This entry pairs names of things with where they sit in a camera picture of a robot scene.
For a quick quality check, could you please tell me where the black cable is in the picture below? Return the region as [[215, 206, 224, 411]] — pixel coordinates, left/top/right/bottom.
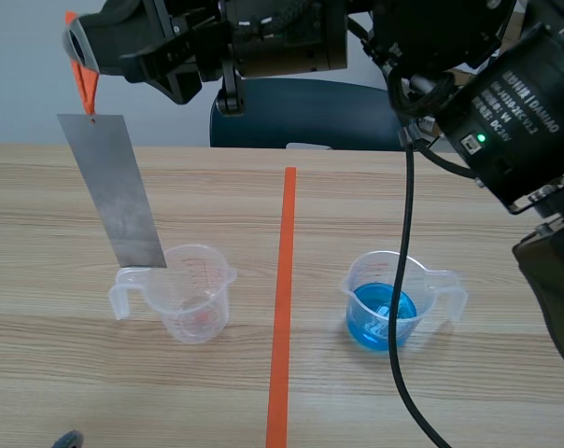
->
[[387, 124, 454, 448]]

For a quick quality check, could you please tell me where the empty clear plastic beaker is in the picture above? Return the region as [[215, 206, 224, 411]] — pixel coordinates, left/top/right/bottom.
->
[[107, 243, 238, 345]]

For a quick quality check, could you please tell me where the clear beaker with blue liquid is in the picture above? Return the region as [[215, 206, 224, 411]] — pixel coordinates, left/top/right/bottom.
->
[[341, 249, 469, 356]]

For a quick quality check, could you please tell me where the dark blue chair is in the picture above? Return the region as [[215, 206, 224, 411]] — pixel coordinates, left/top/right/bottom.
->
[[209, 77, 405, 152]]

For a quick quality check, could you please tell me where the grey metal plate orange strip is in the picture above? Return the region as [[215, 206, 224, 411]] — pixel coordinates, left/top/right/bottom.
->
[[56, 9, 169, 271]]

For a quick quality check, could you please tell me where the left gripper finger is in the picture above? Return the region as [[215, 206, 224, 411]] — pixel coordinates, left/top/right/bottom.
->
[[51, 429, 87, 448]]

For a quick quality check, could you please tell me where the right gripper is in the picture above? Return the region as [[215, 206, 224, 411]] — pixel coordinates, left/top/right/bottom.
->
[[119, 0, 349, 118]]

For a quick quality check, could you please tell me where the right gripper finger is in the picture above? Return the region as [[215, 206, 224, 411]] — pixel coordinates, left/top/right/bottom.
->
[[61, 6, 162, 78]]

